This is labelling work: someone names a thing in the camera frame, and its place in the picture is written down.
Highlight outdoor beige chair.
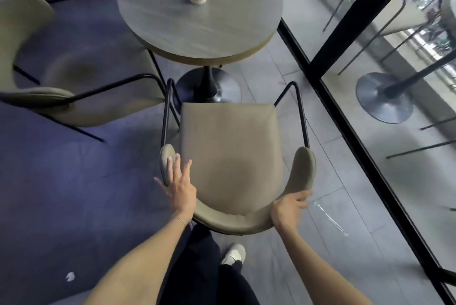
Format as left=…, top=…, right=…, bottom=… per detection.
left=322, top=0, right=429, bottom=75

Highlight person's black trousers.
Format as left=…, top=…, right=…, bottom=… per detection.
left=158, top=224, right=261, bottom=305

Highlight round grey wooden table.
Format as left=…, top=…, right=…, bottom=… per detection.
left=117, top=0, right=284, bottom=104

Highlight person's white shoe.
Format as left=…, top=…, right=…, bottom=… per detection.
left=220, top=243, right=246, bottom=266

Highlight person's right forearm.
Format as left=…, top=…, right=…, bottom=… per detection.
left=275, top=224, right=374, bottom=305

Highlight beige chair with black frame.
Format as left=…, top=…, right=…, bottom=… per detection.
left=160, top=78, right=317, bottom=236
left=0, top=0, right=179, bottom=143

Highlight person's left forearm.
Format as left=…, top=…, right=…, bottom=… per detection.
left=83, top=213, right=195, bottom=305

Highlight person's left hand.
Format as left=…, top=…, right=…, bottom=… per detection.
left=155, top=153, right=197, bottom=223

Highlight outdoor table with grey base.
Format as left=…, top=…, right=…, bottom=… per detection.
left=356, top=0, right=456, bottom=124

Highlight black glass door frame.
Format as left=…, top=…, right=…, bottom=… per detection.
left=277, top=0, right=456, bottom=305

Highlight person's right hand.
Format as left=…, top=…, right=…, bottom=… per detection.
left=270, top=190, right=313, bottom=234

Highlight black metal chair legs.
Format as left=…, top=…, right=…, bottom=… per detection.
left=386, top=116, right=456, bottom=159

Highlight clear wrapped straw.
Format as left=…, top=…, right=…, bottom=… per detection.
left=313, top=201, right=348, bottom=237

